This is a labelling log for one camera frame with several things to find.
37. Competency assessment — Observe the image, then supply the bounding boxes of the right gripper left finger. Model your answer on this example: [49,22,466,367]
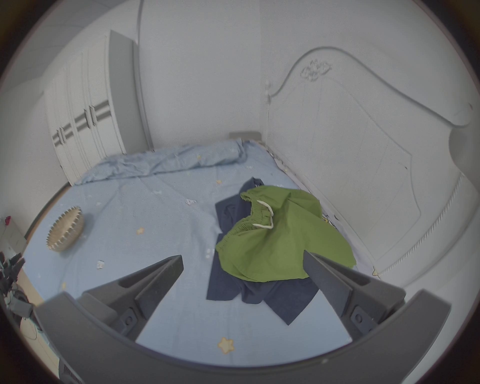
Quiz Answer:
[80,255,184,341]

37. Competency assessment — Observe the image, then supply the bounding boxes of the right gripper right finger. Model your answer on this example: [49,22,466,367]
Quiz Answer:
[302,250,407,341]

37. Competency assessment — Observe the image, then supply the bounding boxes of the green shorts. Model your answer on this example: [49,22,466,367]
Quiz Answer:
[215,185,357,283]

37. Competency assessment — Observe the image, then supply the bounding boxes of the round woven basket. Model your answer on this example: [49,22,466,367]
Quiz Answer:
[46,205,85,252]

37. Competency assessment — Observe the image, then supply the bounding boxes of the dark blue printed T-shirt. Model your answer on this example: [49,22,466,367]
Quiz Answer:
[206,177,320,326]

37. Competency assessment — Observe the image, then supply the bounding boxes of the pale blue quilt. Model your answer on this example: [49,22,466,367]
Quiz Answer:
[75,139,248,185]

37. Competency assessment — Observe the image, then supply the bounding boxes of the grey chest of drawers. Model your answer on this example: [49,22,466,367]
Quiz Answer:
[0,215,28,263]

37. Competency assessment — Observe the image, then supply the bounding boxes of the white wardrobe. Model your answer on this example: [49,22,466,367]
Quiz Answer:
[44,30,152,186]

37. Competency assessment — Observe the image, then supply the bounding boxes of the grey vertical pipe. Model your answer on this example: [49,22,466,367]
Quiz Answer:
[136,0,155,151]

